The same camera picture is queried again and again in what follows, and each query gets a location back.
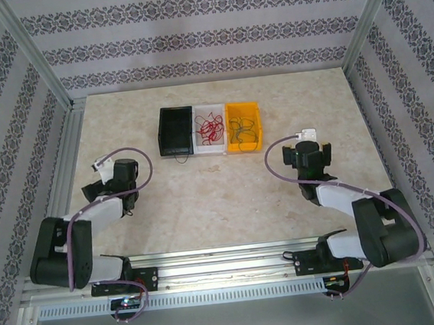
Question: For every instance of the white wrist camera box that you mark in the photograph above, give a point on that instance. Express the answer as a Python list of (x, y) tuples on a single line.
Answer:
[(103, 169), (308, 134)]

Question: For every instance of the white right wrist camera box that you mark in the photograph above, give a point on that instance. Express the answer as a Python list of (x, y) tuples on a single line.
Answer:
[(308, 134)]

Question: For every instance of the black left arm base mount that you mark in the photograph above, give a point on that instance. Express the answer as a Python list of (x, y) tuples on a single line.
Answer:
[(149, 278)]

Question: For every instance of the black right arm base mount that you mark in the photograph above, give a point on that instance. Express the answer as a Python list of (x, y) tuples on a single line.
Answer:
[(305, 263)]

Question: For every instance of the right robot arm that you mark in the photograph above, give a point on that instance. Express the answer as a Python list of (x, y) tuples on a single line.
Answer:
[(339, 197)]

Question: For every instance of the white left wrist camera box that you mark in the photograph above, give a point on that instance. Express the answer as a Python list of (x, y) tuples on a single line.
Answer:
[(103, 169)]

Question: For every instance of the white plastic bin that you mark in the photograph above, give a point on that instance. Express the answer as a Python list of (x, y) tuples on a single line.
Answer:
[(211, 147)]

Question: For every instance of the yellow plastic bin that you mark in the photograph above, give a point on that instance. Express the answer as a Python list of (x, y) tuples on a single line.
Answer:
[(242, 108)]

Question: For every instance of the black plastic bin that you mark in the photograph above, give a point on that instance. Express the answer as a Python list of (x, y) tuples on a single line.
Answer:
[(175, 130)]

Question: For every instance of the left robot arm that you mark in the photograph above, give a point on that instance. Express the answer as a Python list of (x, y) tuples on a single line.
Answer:
[(102, 210)]

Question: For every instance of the aluminium frame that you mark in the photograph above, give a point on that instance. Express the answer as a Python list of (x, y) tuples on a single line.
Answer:
[(226, 254)]

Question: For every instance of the control board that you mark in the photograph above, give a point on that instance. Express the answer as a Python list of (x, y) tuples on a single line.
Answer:
[(126, 302), (335, 281)]

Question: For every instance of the left control board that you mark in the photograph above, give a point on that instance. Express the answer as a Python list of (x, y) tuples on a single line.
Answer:
[(126, 302)]

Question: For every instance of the right control board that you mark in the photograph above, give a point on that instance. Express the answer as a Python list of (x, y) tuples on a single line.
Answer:
[(335, 281)]

